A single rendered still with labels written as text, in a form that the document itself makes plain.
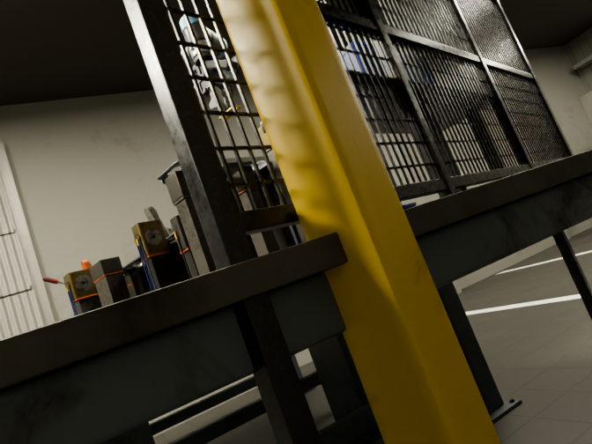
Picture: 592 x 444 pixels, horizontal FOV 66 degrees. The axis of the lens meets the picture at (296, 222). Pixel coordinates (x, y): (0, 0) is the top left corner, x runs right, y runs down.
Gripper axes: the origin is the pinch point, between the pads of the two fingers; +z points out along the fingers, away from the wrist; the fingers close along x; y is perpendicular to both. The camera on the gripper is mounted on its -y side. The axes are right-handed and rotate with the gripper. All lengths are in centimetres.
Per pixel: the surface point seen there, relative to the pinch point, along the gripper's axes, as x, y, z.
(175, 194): 41, -16, 33
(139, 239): 22, 39, 27
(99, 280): 20, 82, 30
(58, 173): -51, 261, -98
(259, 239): 22, -16, 47
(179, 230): 20.5, 17.8, 32.1
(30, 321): -5, 272, 12
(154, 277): 21, 40, 41
